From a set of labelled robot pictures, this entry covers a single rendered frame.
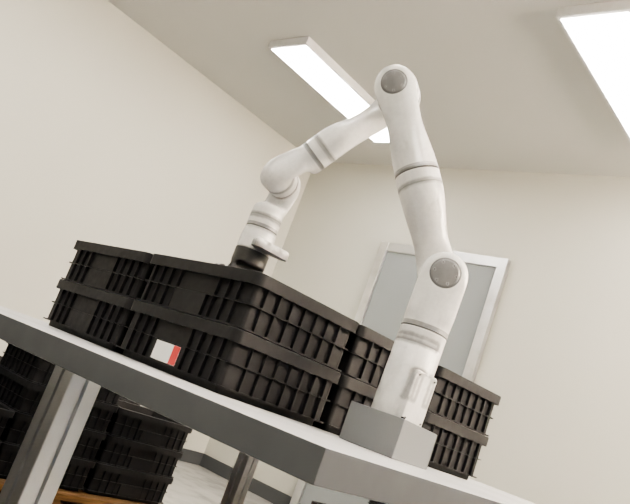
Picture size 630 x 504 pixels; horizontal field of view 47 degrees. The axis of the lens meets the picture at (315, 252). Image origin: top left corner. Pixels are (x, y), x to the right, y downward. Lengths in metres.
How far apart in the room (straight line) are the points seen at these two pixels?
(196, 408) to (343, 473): 0.21
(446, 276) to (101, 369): 0.66
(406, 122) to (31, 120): 3.69
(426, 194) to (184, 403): 0.72
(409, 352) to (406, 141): 0.43
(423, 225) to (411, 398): 0.35
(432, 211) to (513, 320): 3.46
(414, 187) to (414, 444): 0.49
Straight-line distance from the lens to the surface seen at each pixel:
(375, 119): 1.60
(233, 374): 1.33
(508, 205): 5.24
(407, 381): 1.35
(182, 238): 5.59
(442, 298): 1.38
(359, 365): 1.55
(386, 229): 5.68
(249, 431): 0.84
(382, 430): 1.32
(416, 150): 1.48
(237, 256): 1.52
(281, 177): 1.53
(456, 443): 1.87
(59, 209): 5.04
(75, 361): 1.15
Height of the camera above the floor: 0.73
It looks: 12 degrees up
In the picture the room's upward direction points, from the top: 20 degrees clockwise
